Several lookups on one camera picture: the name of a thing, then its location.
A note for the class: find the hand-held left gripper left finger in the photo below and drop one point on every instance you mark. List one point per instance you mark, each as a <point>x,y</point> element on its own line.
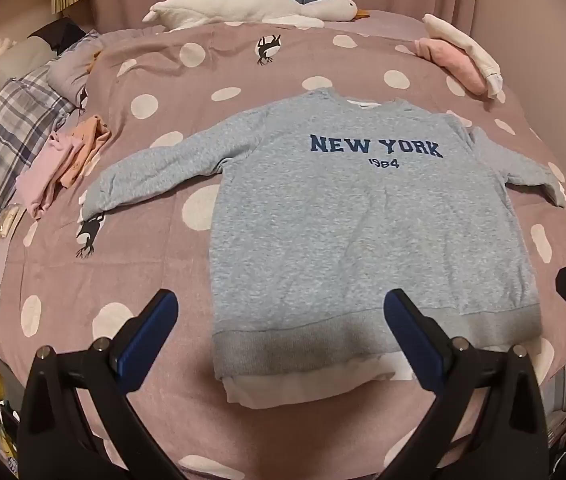
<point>149,338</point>

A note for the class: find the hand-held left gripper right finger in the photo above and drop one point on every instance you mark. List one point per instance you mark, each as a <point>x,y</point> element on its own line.
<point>412,344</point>

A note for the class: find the grey printed sweatshirt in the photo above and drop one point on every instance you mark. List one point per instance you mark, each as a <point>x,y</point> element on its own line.
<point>353,230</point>

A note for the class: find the pink polka dot blanket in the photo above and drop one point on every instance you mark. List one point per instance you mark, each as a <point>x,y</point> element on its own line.
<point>163,230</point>

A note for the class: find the clear plastic wrapped item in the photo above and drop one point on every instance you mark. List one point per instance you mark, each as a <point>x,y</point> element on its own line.
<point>7,221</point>

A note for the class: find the light pink folded clothing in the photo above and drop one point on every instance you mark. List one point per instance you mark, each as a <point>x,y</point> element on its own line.
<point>45,175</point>

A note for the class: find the orange folded clothing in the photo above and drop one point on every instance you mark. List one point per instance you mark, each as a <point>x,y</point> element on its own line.
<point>88,145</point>

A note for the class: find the blue plaid quilt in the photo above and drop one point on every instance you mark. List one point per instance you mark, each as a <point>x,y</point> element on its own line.
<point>8,130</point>

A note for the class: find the white folded garment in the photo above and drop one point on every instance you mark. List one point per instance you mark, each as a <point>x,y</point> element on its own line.
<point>468,42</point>

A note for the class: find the lilac grey quilt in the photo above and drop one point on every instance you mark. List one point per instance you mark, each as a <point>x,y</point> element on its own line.
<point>75,62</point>

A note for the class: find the grey green pillow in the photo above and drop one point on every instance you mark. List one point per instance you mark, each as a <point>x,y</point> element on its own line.
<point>18,57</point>

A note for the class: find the dark pillow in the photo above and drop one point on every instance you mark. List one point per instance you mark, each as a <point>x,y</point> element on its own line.
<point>58,32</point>

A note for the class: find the white goose plush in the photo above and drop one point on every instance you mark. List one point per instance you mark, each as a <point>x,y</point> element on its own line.
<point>223,6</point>

